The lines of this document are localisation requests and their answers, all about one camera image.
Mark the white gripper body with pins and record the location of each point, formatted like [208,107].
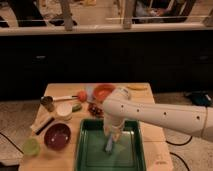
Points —
[113,126]

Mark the blue sponge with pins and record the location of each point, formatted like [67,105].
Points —
[109,145]

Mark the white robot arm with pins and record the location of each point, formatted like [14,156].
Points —
[196,121]

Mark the green plastic tray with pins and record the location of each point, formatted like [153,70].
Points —
[127,153]

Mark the dark grape bunch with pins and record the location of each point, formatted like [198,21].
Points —
[94,110]

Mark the orange bowl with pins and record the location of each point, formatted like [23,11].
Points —
[102,91]

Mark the green lime piece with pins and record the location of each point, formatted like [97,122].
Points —
[76,107]

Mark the orange ball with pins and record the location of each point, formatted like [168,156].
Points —
[82,96]

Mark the yellow banana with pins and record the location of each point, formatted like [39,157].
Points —
[137,87]

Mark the white cup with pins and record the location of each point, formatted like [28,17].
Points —
[64,111]

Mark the maroon bowl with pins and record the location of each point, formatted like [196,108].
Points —
[57,136]

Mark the black and white brush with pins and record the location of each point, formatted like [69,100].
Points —
[38,127]

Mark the metal cup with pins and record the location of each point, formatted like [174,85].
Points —
[47,102]

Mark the light green cup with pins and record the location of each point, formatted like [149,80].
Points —
[31,147]

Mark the white handled utensil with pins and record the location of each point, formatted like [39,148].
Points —
[62,98]

